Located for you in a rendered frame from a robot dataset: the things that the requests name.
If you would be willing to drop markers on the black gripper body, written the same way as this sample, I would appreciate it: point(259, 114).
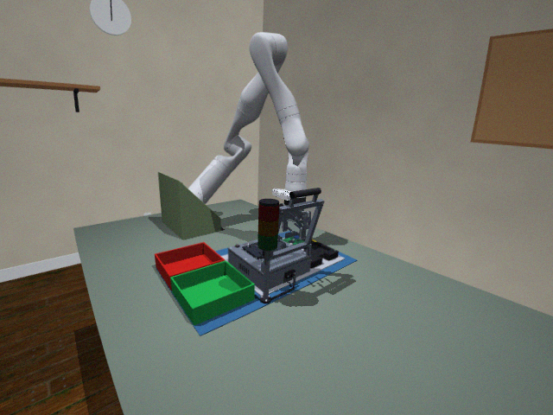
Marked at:
point(297, 200)

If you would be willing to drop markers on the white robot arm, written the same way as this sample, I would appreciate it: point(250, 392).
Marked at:
point(268, 52)

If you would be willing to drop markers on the red bin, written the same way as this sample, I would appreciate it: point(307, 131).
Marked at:
point(185, 259)

